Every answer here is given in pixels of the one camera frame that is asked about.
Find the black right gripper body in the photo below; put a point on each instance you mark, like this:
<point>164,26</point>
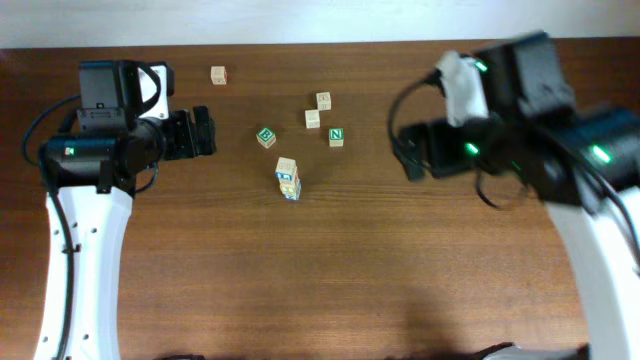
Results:
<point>444,146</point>

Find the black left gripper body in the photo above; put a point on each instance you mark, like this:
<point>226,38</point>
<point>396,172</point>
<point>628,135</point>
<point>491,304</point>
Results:
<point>180,138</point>

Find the blue D letter block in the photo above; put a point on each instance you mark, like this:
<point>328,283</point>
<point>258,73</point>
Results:
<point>290,186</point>

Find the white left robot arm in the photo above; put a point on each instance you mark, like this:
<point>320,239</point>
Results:
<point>90,179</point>

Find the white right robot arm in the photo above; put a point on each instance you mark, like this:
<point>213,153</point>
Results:
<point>585,171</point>

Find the plain wooden block far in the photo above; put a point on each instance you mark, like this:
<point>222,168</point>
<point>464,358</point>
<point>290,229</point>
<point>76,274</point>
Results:
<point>218,75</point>

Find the green B letter block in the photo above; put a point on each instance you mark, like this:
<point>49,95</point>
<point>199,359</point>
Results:
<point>266,137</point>

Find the green N letter block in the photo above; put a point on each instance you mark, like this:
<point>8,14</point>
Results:
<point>336,137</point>

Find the wooden block upper pair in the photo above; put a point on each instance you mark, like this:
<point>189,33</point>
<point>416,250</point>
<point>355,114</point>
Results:
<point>323,100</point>

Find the wooden block pair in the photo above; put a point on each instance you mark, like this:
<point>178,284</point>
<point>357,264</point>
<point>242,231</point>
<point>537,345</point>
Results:
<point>312,119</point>
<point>323,100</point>

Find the wooden block lower pair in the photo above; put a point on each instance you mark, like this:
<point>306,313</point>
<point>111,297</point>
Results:
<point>312,119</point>

